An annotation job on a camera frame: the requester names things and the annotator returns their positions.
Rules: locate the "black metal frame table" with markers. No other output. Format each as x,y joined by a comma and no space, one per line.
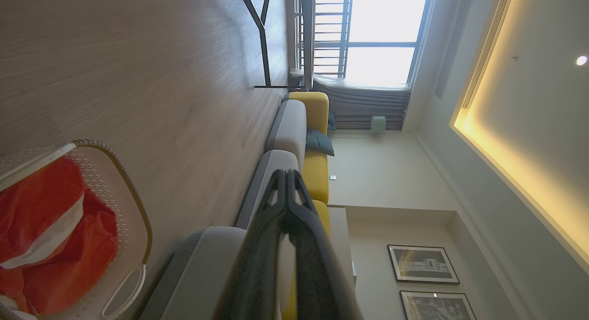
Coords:
263,39

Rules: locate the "large dark teal cushion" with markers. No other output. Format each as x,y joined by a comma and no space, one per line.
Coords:
320,142

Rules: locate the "round ceiling spotlight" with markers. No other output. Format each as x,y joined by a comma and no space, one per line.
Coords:
581,60

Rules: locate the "grey and yellow sofa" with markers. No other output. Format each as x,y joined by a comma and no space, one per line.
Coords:
291,127

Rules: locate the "red cloth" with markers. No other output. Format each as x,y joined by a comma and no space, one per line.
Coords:
46,196

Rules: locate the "small dark teal cushion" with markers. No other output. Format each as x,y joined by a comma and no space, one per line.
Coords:
331,121

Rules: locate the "black framed wall picture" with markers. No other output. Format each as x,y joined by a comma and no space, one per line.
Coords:
437,307
422,264

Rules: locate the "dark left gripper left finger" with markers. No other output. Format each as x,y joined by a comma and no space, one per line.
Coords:
257,265

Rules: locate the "mint green wall device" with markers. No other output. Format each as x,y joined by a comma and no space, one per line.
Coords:
378,124

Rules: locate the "window balcony railing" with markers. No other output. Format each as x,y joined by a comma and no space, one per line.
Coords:
343,30

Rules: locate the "cream perforated laundry basket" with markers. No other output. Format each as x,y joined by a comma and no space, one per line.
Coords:
131,219

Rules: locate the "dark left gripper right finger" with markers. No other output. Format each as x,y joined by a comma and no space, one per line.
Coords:
317,274

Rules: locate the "grey pleated curtain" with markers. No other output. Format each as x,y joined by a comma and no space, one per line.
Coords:
363,106

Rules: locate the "long ceiling air vent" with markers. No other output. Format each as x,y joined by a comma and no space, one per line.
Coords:
487,46

